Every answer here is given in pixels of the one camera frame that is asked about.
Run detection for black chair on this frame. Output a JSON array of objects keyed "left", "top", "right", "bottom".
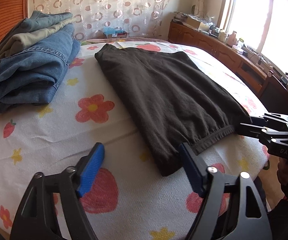
[{"left": 267, "top": 71, "right": 288, "bottom": 98}]

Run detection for blue folded jeans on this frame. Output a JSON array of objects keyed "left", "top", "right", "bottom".
[{"left": 0, "top": 24, "right": 81, "bottom": 116}]

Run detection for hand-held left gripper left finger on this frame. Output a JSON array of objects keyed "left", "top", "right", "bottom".
[{"left": 10, "top": 142, "right": 106, "bottom": 240}]

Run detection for cardboard box with blue cloth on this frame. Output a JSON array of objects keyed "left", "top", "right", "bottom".
[{"left": 103, "top": 26, "right": 131, "bottom": 39}]

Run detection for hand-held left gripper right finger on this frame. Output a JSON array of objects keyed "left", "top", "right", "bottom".
[{"left": 178, "top": 142, "right": 273, "bottom": 240}]

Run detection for grey-blue folded jeans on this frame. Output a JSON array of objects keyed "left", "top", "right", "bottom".
[{"left": 0, "top": 10, "right": 74, "bottom": 63}]

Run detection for person's right hand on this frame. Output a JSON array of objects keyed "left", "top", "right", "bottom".
[{"left": 277, "top": 156, "right": 288, "bottom": 188}]

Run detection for open cardboard box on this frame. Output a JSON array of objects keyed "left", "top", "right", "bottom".
[{"left": 186, "top": 17, "right": 208, "bottom": 31}]

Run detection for long wooden cabinet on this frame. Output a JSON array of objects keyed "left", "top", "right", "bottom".
[{"left": 168, "top": 20, "right": 277, "bottom": 98}]

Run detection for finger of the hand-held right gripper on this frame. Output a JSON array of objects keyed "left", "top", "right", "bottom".
[
  {"left": 249, "top": 113, "right": 288, "bottom": 131},
  {"left": 239, "top": 122, "right": 288, "bottom": 145}
]

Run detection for olive folded pants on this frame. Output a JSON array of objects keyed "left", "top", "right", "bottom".
[{"left": 0, "top": 17, "right": 75, "bottom": 55}]

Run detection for pink bottle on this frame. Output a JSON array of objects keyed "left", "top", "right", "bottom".
[{"left": 227, "top": 31, "right": 237, "bottom": 46}]

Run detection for sheer circle-patterned curtain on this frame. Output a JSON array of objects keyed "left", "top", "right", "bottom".
[{"left": 28, "top": 0, "right": 197, "bottom": 41}]

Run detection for black pants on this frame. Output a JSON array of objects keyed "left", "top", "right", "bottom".
[{"left": 94, "top": 43, "right": 251, "bottom": 177}]

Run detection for floral bedsheet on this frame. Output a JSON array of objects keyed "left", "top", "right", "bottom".
[{"left": 80, "top": 37, "right": 170, "bottom": 46}]

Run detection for wooden framed window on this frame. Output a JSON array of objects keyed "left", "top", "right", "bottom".
[{"left": 219, "top": 0, "right": 288, "bottom": 78}]

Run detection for strawberry flower blanket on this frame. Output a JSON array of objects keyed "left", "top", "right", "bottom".
[{"left": 0, "top": 41, "right": 271, "bottom": 240}]

